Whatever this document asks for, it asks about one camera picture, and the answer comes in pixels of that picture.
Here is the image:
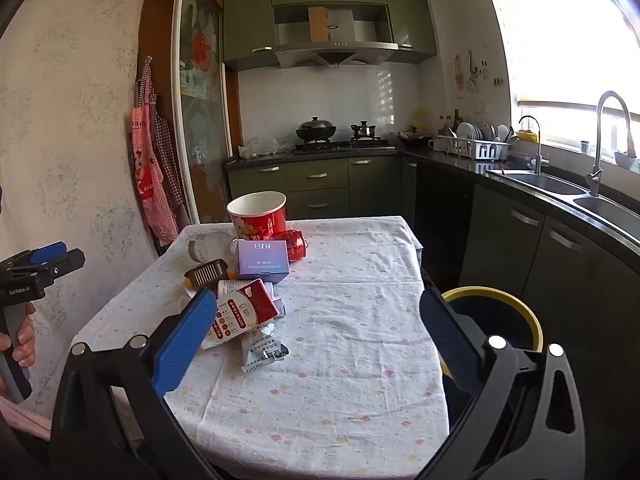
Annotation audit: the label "steel range hood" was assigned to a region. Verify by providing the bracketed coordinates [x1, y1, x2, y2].
[273, 4, 399, 69]

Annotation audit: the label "red printed apron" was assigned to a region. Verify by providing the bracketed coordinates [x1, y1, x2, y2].
[131, 62, 178, 243]

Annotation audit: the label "silver foil snack packet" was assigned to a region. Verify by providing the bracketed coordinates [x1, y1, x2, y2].
[240, 322, 290, 373]

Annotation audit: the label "white dish rack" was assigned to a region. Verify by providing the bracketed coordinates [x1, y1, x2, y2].
[432, 135, 512, 161]

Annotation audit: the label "large steel faucet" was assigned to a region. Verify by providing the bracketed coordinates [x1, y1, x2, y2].
[586, 91, 633, 197]

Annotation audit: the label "clear plastic bag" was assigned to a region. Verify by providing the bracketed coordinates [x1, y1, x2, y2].
[237, 137, 281, 160]

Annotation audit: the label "stack of white plates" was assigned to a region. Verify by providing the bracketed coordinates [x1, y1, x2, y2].
[456, 121, 493, 142]

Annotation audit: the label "group of condiment bottles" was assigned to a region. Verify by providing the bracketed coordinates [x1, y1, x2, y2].
[437, 109, 463, 136]

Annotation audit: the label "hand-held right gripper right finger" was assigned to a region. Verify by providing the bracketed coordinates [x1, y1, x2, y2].
[419, 285, 587, 480]

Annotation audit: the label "wall decoration sticker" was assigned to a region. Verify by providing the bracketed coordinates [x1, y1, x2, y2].
[452, 50, 491, 99]

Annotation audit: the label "steel double sink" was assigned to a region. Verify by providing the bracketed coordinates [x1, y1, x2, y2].
[487, 169, 640, 231]

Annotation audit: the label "black wok with lid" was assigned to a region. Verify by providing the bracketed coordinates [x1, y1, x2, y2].
[295, 116, 337, 142]

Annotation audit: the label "kitchen window with blind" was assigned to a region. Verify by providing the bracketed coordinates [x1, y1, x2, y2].
[477, 0, 640, 161]

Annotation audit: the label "person's left hand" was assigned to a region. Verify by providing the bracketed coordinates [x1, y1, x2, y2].
[0, 301, 37, 367]

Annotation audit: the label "red checkered apron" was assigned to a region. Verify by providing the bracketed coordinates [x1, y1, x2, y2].
[152, 110, 189, 226]

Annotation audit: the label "floral white tablecloth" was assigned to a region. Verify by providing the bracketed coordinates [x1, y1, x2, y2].
[70, 216, 451, 466]

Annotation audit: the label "dark brown comb-like item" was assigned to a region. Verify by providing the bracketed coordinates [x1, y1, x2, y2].
[184, 258, 230, 289]

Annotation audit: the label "clear plastic bottle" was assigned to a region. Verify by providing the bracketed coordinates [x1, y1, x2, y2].
[187, 231, 239, 264]

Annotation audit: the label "red and white carton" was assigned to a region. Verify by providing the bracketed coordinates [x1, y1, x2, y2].
[200, 279, 281, 351]

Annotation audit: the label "black kitchen countertop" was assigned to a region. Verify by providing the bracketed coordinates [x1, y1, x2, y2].
[222, 145, 640, 271]

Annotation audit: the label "green wall cabinets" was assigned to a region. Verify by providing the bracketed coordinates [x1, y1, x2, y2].
[222, 0, 438, 71]

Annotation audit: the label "black gas stove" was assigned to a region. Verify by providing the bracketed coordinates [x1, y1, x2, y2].
[294, 136, 396, 155]

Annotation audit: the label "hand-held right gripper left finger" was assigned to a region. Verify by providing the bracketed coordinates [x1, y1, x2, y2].
[50, 287, 221, 480]

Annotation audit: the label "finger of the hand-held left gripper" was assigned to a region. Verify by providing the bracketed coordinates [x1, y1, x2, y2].
[0, 241, 68, 267]
[30, 248, 86, 281]

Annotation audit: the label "crushed red soda can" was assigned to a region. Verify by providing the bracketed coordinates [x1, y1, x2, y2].
[272, 229, 309, 263]

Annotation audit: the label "green base cabinets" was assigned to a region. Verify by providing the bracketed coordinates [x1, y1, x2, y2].
[225, 152, 640, 411]

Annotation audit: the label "yellow rimmed trash bin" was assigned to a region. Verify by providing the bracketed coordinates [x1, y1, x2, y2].
[440, 286, 544, 381]

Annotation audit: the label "purple cardboard box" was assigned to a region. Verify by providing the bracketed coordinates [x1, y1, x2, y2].
[236, 240, 291, 283]

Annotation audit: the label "red paper bucket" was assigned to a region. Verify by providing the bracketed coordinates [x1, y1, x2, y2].
[226, 190, 288, 246]

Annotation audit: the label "small steel faucet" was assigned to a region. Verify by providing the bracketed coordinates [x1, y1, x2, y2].
[518, 115, 551, 171]

